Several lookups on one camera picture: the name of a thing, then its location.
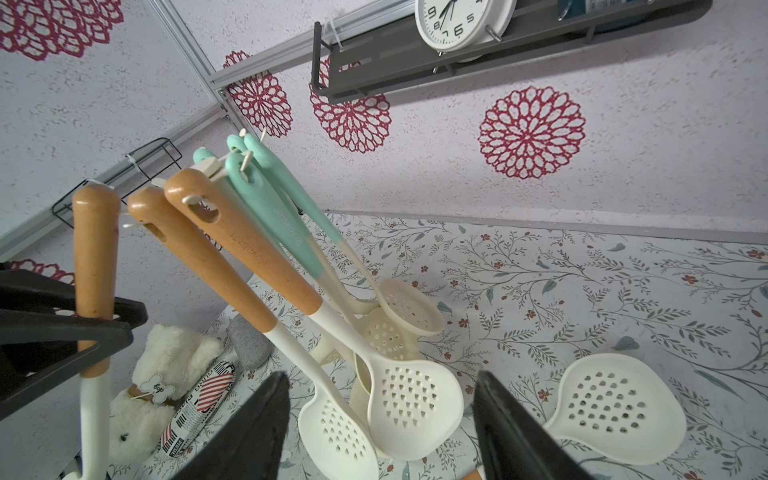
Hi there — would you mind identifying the grey wall shelf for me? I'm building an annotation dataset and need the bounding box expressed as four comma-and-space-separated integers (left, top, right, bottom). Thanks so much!
310, 1, 713, 104

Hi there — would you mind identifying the white alarm clock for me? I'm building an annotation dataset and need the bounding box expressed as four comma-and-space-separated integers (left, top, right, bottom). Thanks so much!
414, 0, 518, 53

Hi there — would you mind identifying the cream skimmer green handle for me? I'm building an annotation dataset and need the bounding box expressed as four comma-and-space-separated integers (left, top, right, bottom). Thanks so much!
225, 150, 420, 360
244, 134, 445, 336

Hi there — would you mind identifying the flag pattern packet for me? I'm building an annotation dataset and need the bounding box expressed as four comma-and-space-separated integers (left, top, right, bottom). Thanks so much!
160, 354, 237, 458

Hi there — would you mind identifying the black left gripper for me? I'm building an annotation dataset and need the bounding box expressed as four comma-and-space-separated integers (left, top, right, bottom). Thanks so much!
1, 270, 148, 419

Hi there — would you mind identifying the cream utensil rack stand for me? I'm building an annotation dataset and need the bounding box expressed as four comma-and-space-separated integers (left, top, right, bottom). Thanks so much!
192, 128, 252, 198

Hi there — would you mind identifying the grey oblong case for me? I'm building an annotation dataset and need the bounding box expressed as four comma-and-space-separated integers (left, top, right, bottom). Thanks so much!
227, 314, 274, 370

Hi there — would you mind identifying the white teddy bear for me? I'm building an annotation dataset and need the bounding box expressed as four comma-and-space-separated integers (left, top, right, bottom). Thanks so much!
108, 324, 224, 465

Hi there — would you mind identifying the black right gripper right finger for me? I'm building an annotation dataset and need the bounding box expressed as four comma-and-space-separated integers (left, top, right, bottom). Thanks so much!
472, 371, 592, 480

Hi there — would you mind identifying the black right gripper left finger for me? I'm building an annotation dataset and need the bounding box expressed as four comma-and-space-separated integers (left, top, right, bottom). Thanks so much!
176, 371, 290, 479

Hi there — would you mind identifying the cream skimmer edge-on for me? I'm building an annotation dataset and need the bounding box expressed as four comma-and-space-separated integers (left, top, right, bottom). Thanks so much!
164, 169, 464, 461

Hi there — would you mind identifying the lone skimmer orange handle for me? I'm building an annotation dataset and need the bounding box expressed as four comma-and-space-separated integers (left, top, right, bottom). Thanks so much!
127, 185, 379, 479

